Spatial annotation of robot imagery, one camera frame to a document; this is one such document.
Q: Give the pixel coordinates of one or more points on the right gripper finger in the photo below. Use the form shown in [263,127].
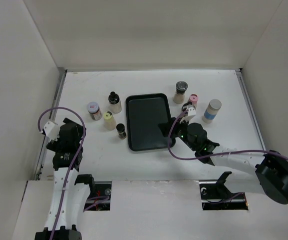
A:
[165,128]
[184,121]

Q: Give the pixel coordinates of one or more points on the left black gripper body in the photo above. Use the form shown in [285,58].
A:
[55,145]

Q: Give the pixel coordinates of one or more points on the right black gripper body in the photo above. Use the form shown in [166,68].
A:
[182,134]

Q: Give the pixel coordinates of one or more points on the yellow cap seasoning shaker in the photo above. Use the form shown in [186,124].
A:
[109,121]

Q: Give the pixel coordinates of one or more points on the small brown spice bottle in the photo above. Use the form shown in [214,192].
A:
[121,131]

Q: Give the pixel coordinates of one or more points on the black top grinder bottle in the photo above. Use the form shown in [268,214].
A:
[115,103]

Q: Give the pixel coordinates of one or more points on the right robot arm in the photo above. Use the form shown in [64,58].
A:
[268,169]

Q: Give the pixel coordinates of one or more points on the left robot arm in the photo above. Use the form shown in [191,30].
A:
[71,189]

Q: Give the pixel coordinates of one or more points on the small dark cap bottle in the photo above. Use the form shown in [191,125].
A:
[185,106]

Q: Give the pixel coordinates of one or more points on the black rectangular tray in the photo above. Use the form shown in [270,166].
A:
[144,113]

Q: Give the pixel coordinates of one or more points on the pink cap seasoning shaker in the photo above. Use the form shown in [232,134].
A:
[193,98]

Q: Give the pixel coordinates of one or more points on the blue label silver cap jar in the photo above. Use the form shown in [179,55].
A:
[211,111]

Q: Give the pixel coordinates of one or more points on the white cap dark spice jar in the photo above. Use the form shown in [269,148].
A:
[94,110]

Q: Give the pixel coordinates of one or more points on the black cap pepper grinder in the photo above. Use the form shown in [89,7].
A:
[179,95]

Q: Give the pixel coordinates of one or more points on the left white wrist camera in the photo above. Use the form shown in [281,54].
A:
[51,130]

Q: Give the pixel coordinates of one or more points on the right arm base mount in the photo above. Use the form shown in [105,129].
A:
[215,196]

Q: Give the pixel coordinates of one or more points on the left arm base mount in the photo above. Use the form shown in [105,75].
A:
[99,198]

